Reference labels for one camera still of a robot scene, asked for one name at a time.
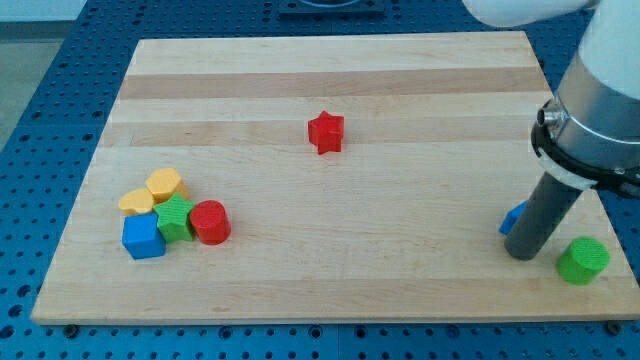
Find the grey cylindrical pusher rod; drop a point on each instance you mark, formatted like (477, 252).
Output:
(546, 207)

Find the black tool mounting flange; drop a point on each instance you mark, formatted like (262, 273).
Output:
(578, 157)

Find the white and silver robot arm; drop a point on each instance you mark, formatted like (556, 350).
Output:
(600, 87)

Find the blue block behind rod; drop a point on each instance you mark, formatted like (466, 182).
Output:
(511, 218)

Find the green cylinder block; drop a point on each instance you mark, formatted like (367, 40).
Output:
(582, 261)

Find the light wooden board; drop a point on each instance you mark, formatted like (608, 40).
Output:
(400, 226)

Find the red star block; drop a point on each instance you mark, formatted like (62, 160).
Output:
(326, 132)

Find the red cylinder block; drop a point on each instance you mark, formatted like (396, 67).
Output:
(210, 222)

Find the green star block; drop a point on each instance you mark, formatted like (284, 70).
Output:
(174, 219)

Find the yellow hexagon block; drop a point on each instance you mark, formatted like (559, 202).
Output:
(164, 183)

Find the yellow heart block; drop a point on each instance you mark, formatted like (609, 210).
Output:
(137, 202)

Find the blue cube block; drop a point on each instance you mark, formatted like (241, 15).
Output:
(141, 237)

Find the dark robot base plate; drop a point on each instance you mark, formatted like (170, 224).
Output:
(289, 8)

